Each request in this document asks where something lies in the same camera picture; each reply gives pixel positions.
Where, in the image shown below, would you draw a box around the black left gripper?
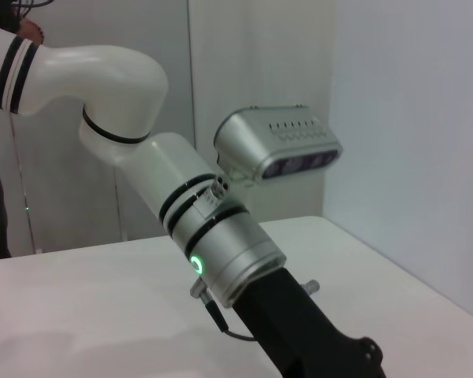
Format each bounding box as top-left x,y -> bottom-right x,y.
228,265 -> 387,378

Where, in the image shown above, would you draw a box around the person's dark sleeved forearm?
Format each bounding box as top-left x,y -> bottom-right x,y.
0,0 -> 24,35

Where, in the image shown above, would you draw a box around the person's hand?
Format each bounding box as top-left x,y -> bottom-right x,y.
17,18 -> 46,45

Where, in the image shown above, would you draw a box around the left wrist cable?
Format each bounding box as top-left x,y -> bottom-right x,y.
188,277 -> 257,342

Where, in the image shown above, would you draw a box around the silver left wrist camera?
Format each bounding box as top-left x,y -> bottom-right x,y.
213,104 -> 344,188

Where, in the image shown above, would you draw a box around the thin white hanging cable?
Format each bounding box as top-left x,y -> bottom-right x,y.
9,112 -> 39,254

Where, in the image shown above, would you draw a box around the black hanging cables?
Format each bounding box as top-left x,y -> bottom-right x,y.
14,0 -> 54,9

